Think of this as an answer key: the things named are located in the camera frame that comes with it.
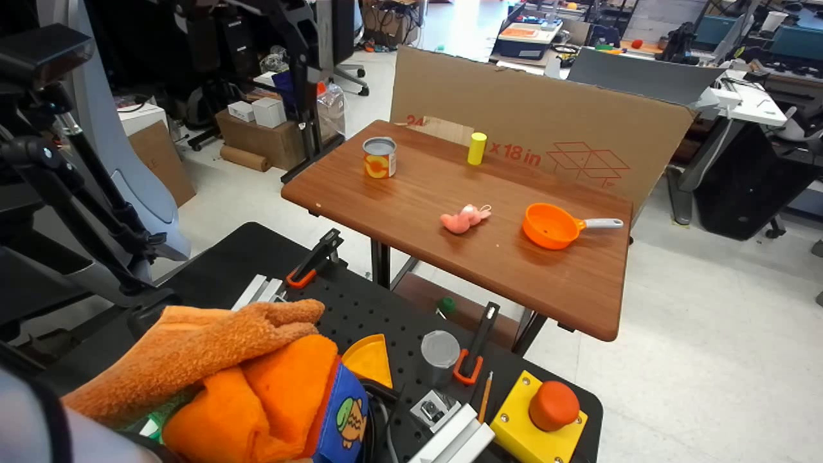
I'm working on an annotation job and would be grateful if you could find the yellow cylindrical block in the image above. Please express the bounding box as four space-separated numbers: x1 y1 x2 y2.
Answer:
466 130 487 170

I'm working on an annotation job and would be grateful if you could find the orange wedge block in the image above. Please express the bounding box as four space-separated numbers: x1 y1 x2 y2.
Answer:
340 332 395 392

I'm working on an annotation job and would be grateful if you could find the wooden table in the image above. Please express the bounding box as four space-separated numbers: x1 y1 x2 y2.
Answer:
279 118 635 357

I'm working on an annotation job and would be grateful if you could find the pink toy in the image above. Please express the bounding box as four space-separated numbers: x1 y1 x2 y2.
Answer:
437 200 495 238

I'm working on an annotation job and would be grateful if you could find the open tin can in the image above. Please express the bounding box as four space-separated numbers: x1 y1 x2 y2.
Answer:
360 135 401 184

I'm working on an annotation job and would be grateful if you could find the grey cylinder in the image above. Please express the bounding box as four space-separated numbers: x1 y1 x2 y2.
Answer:
418 330 462 374

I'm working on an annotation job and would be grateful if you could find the orange toy pan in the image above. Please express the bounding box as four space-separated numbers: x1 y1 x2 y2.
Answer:
518 200 626 252

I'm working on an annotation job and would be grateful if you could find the aluminium extrusion bar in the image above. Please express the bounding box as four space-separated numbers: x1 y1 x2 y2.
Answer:
409 402 499 463
228 272 289 314

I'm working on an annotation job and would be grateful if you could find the small square metal plate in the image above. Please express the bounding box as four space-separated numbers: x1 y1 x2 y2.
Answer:
409 388 462 433

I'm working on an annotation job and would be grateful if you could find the open cardboard box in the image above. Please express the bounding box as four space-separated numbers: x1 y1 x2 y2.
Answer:
214 107 307 173

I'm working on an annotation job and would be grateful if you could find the brown cardboard panel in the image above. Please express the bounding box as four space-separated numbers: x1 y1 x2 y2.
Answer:
388 45 696 218

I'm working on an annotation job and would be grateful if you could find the wooden pencil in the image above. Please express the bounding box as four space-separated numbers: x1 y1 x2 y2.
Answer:
475 369 495 426

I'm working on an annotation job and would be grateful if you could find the black perforated workbench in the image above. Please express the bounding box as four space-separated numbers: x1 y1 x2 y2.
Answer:
49 218 603 463

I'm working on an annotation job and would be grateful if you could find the blue yellow box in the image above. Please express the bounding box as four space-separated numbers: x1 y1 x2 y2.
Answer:
311 364 372 463

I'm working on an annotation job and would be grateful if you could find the dark box orange top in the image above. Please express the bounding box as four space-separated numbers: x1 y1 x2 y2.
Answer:
491 22 568 63

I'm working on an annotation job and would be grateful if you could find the yellow emergency stop button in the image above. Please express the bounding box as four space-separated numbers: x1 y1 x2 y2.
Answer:
487 369 590 463

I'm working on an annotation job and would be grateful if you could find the orange cloth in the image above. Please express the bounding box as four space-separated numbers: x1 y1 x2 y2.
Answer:
161 332 342 463

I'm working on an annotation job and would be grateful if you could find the fuzzy orange glove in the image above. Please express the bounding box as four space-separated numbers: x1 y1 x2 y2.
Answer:
61 296 329 423

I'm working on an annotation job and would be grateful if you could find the tall cardboard box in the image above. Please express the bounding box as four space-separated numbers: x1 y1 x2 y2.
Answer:
125 118 197 209

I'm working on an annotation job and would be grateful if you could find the grey divider panel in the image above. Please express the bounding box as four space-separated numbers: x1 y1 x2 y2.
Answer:
568 47 725 110

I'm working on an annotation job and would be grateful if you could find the black bin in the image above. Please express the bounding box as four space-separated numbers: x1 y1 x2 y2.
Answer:
692 127 823 243

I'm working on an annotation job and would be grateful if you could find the white desk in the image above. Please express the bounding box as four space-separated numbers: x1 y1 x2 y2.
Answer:
688 64 790 227

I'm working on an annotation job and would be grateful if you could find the black clamp orange handle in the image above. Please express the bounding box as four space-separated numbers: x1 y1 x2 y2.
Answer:
282 227 347 294
450 301 502 388

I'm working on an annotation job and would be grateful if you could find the black camera tripod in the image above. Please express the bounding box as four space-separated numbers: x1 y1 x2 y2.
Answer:
0 23 189 348

